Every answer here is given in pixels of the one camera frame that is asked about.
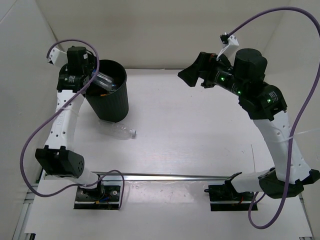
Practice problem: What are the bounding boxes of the white label clear bottle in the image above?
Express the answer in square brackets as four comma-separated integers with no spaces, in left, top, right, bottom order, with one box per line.
[110,84,120,93]

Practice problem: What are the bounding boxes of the black plastic bin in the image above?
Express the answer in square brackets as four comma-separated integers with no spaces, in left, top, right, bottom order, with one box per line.
[85,59,129,123]

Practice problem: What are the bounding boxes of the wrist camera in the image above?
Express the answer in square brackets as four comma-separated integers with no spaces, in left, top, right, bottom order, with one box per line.
[47,47,68,68]
[216,33,240,61]

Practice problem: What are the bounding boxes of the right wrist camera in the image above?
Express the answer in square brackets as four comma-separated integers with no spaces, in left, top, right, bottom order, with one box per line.
[216,33,240,61]

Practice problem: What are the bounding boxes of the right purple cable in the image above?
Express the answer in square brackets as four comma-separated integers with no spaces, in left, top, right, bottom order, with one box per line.
[229,6,320,230]

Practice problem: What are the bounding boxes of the aluminium frame rail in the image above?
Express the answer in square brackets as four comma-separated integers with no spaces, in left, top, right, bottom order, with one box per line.
[92,170,232,182]

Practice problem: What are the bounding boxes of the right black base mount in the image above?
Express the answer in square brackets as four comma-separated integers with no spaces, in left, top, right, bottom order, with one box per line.
[204,184,254,212]

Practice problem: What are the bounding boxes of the blue label clear bottle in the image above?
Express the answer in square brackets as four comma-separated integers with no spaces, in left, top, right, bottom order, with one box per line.
[92,72,116,92]

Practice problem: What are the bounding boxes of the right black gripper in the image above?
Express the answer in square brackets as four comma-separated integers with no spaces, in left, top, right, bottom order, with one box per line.
[178,52,248,98]

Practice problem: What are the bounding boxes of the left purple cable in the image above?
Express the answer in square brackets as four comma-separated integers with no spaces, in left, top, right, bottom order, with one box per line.
[19,38,125,210]

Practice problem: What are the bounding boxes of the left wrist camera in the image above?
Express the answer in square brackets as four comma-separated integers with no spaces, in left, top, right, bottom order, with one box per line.
[47,47,68,68]

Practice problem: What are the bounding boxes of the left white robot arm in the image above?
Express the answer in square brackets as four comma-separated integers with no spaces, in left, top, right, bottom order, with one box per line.
[35,46,105,200]

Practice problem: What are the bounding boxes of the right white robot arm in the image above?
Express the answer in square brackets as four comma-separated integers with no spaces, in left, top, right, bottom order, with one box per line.
[177,48,320,200]

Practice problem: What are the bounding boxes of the clear unlabelled plastic bottle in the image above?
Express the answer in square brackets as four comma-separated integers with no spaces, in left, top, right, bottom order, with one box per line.
[98,119,137,140]

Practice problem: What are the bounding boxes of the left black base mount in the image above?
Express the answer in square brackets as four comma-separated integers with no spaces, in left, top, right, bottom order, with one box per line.
[73,181,123,210]

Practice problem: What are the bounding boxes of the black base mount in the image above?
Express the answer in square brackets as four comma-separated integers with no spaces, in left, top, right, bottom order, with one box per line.
[204,184,254,212]
[73,181,123,210]

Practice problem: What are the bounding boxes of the purple cable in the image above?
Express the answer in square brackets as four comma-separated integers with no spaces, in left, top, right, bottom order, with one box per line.
[19,38,125,210]
[229,6,320,230]

